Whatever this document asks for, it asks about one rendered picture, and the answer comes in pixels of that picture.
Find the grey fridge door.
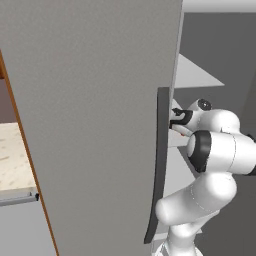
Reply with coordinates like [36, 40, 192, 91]
[0, 0, 185, 256]

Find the pale grey fridge shelf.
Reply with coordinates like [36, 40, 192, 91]
[155, 128, 203, 242]
[174, 53, 225, 90]

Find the grey fridge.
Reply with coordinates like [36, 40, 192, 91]
[151, 11, 256, 256]

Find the pale grey drawer front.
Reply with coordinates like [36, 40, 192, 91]
[0, 199, 57, 256]

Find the dark grey door handle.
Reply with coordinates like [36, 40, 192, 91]
[143, 86, 171, 245]

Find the grey drawer handle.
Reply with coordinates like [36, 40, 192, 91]
[0, 192, 41, 208]

